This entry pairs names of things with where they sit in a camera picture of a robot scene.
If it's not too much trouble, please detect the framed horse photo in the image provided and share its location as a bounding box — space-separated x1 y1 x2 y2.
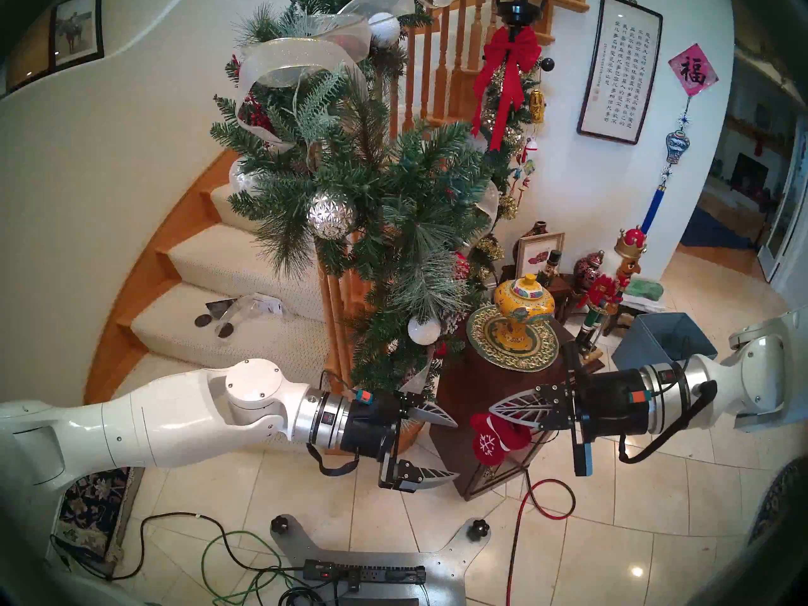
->
49 0 105 72

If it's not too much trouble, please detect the dark ceramic vase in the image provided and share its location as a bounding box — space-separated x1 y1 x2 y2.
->
513 221 549 264

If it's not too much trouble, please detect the black floor cable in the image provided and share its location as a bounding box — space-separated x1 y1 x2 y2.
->
50 513 304 580

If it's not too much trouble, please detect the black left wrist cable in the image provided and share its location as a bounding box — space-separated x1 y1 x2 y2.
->
306 368 373 476

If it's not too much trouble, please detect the red diamond Fu paper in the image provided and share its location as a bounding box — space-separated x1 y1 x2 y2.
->
668 43 720 98

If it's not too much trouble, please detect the carpeted wooden staircase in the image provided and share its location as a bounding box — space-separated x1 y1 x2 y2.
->
84 147 430 458

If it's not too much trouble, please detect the tall red nutcracker figure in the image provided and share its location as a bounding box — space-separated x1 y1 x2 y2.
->
561 226 648 367

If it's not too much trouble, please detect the black power strip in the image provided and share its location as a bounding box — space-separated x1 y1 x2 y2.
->
303 559 427 585

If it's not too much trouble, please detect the green floor cable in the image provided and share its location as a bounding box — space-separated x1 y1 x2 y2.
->
201 530 297 606

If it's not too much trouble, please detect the green pine garland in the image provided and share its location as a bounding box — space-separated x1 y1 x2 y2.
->
210 0 506 403

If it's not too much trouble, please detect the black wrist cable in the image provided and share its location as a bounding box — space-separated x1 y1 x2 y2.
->
306 368 373 476
617 340 719 465

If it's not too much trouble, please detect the blue room rug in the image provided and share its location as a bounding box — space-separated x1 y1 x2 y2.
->
680 207 752 250

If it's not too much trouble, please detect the colourful hanging ornament string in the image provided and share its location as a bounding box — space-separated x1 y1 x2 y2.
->
514 138 537 208

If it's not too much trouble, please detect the yellow porcelain lidded urn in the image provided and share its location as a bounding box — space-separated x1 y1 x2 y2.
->
494 273 556 352

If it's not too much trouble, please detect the dark red cloisonne jar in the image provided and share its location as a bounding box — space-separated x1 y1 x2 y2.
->
573 251 605 291

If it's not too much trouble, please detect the black fireplace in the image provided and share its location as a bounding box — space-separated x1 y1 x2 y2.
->
732 153 769 192

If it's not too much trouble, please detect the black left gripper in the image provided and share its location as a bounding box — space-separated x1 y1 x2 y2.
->
341 391 460 493

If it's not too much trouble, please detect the white glitter ball ornament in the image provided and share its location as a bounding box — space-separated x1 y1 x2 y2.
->
367 11 401 49
407 316 441 346

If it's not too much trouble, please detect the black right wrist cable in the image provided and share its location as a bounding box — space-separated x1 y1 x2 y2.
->
617 340 719 465

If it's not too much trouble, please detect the green gold decorative plate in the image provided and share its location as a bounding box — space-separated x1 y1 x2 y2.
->
466 304 561 373

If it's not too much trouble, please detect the sheer white gold-edged ribbon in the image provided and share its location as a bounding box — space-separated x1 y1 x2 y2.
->
235 0 501 394

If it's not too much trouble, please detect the dark framed picture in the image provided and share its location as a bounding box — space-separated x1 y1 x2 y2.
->
5 11 54 94

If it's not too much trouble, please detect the clear plastic packaging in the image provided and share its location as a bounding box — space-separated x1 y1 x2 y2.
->
215 292 294 334

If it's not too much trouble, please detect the red velvet bow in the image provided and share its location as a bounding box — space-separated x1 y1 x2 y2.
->
472 25 542 152

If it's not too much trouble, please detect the small framed picture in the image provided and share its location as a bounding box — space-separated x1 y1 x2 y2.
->
516 232 566 280

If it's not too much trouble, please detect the wooden stair balustrade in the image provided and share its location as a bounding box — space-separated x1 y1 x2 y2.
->
318 0 622 422

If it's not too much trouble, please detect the red berry sprig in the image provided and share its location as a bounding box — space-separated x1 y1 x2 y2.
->
230 54 275 132

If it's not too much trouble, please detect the grey blue square bin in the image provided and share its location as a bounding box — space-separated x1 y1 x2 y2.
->
611 312 718 372

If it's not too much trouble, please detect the silver faceted ball ornament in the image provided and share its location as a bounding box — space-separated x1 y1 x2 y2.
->
307 190 357 241

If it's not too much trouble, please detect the red floor cable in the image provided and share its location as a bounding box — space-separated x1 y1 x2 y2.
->
505 469 576 590

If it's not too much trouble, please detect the dark wooden cabinet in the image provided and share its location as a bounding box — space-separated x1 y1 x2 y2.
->
429 314 605 501

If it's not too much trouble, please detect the blue vase tassel hanging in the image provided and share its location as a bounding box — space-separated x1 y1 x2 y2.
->
641 97 695 236

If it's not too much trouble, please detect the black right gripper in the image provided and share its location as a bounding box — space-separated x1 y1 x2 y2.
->
489 343 651 476

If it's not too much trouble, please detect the framed Chinese calligraphy scroll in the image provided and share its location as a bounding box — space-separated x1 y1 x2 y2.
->
576 0 663 146

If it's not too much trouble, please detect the red mini stocking ornament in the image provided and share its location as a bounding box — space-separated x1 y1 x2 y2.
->
470 412 532 465

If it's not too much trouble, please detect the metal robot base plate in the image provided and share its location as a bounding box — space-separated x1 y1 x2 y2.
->
270 515 492 606

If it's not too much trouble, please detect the white glass door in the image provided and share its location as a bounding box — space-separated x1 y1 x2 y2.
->
756 116 808 283

